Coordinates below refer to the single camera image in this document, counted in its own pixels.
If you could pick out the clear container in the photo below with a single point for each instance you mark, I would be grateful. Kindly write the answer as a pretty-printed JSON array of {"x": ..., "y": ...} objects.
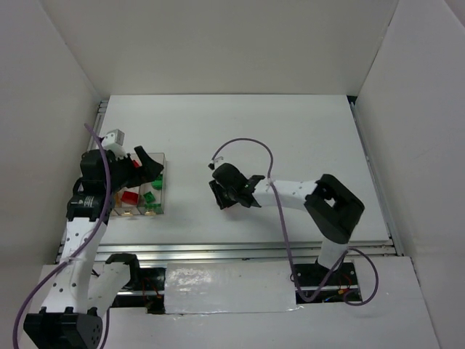
[
  {"x": 160, "y": 195},
  {"x": 116, "y": 210},
  {"x": 129, "y": 210}
]

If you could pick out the green lego piece separated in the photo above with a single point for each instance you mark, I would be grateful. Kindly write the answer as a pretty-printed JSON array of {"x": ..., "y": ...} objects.
[{"x": 154, "y": 208}]

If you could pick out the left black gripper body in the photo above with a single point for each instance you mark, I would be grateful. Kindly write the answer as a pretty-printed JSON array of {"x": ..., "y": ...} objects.
[{"x": 128, "y": 171}]

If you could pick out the yellow red lego stack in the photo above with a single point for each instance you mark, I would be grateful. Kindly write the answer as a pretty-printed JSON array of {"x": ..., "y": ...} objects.
[{"x": 130, "y": 198}]

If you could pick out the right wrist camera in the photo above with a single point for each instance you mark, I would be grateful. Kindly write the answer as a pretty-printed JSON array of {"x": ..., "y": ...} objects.
[{"x": 214, "y": 163}]

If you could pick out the green small lego brick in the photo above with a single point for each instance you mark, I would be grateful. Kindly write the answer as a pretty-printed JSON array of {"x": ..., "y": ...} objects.
[{"x": 149, "y": 197}]

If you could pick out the green printed lego brick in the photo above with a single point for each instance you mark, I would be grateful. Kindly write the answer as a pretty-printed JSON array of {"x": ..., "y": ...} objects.
[{"x": 157, "y": 184}]

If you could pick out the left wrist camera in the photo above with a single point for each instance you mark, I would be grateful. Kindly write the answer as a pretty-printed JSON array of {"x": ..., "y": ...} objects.
[{"x": 114, "y": 141}]

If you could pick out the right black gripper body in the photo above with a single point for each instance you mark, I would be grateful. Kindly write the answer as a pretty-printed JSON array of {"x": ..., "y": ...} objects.
[{"x": 219, "y": 194}]

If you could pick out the clear container left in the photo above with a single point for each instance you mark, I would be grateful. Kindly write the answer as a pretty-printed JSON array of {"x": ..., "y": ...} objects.
[{"x": 116, "y": 210}]

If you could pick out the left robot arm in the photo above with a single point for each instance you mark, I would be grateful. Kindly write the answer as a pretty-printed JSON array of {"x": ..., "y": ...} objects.
[{"x": 72, "y": 314}]

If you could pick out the clear container middle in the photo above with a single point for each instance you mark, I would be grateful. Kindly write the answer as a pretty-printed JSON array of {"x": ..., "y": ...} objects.
[{"x": 129, "y": 210}]

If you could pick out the clear container right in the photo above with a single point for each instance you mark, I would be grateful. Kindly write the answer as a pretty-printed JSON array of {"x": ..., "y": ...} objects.
[{"x": 160, "y": 195}]

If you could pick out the white taped panel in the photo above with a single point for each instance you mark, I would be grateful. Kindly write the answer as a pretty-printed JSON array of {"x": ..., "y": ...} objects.
[{"x": 228, "y": 287}]

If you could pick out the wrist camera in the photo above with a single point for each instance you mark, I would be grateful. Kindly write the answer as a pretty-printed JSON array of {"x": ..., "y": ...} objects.
[
  {"x": 214, "y": 163},
  {"x": 114, "y": 141}
]

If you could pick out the aluminium frame rail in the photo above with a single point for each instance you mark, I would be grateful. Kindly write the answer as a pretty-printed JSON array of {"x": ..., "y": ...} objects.
[{"x": 297, "y": 137}]

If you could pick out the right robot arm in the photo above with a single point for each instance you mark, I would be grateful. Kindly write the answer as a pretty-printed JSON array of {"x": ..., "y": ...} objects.
[{"x": 332, "y": 206}]

